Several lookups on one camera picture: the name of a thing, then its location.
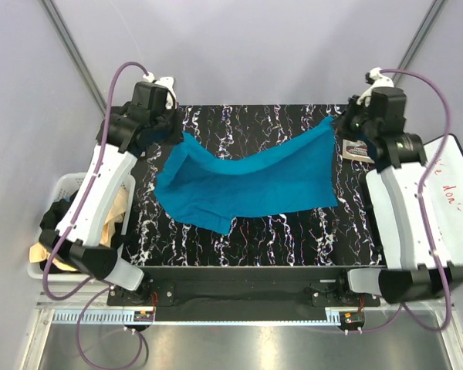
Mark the blue t-shirt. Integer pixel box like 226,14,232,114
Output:
154,117,337,234

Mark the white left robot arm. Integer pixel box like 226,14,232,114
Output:
39,75,183,305

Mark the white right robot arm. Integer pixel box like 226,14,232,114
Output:
334,86,463,306

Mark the Brideshead Revisited paperback book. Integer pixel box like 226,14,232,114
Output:
342,140,373,163

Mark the white whiteboard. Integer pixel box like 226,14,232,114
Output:
364,133,463,282

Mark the white laundry basket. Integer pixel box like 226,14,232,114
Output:
28,173,135,282

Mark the black t-shirt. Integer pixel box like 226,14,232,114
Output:
39,196,125,273

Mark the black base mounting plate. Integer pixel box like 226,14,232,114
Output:
107,267,380,325

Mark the cream t-shirt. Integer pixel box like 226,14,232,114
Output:
29,187,129,273

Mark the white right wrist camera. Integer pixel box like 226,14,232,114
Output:
357,67,394,107

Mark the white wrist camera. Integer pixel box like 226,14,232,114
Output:
357,67,394,107
143,72,178,110

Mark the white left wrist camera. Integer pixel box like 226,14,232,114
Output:
143,72,178,110

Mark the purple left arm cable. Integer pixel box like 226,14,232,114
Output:
41,61,155,369

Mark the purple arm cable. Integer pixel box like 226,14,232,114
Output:
41,61,155,369
345,68,455,336

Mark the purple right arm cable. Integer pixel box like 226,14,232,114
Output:
345,68,455,336

